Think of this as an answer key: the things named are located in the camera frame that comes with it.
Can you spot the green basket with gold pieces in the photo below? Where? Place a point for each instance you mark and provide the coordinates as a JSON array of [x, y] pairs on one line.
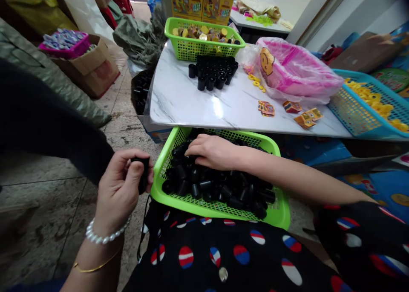
[[198, 50]]

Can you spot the yellow plastic rings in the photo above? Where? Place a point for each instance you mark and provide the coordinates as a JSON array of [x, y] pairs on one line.
[[256, 81]]

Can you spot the blue carton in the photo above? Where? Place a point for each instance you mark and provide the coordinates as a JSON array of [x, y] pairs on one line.
[[158, 133]]

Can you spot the green basket with black tubes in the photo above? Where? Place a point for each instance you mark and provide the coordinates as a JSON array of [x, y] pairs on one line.
[[220, 212]]

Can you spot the small orange printed packet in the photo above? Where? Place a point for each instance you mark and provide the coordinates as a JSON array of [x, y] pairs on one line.
[[266, 108], [315, 114], [304, 122], [292, 107]]

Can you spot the pile of yellow plastic parts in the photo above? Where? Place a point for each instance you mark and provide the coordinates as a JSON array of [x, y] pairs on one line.
[[380, 106]]

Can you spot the clear bag with pink basket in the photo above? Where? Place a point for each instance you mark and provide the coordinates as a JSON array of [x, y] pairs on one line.
[[303, 73]]

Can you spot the pile of purple packets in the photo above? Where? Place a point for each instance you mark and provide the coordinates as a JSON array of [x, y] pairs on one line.
[[64, 38]]

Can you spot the person's body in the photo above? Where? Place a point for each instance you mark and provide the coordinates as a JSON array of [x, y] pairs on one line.
[[255, 257]]

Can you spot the person's right hand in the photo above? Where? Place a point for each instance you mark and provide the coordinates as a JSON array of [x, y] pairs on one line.
[[220, 153]]

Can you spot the brown cardboard box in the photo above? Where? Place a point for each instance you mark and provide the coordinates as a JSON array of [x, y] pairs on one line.
[[96, 77]]

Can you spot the white table with clutter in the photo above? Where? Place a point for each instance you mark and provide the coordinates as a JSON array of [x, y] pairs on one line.
[[255, 23]]

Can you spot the single black plastic tube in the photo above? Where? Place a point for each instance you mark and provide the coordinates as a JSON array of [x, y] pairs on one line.
[[143, 177]]

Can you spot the olive woven sack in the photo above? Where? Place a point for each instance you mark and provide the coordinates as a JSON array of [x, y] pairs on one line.
[[48, 71]]

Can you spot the grey-green sack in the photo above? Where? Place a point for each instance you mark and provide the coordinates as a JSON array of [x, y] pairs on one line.
[[140, 39]]

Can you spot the stack of yellow printed cartons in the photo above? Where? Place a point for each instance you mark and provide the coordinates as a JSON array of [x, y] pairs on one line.
[[195, 2]]

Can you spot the person's left hand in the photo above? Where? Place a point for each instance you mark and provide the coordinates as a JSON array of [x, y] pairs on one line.
[[115, 189]]

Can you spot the black bag of tubes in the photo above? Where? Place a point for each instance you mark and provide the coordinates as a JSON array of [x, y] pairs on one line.
[[140, 92]]

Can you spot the heap of black tubes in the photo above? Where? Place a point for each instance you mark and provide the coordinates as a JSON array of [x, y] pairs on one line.
[[217, 185]]

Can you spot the pink plastic basket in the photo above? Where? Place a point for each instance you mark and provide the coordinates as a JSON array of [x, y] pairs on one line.
[[72, 53]]

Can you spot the pile of gold capped pieces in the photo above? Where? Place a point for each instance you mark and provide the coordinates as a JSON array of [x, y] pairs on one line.
[[204, 33]]

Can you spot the white marble table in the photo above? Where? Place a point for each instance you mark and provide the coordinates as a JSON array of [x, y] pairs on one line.
[[204, 108]]

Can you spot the cluster of upright black tubes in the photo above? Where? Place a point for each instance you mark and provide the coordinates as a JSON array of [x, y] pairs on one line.
[[214, 71]]

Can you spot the blue plastic basket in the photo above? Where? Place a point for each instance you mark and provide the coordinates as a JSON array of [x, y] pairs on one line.
[[351, 113]]

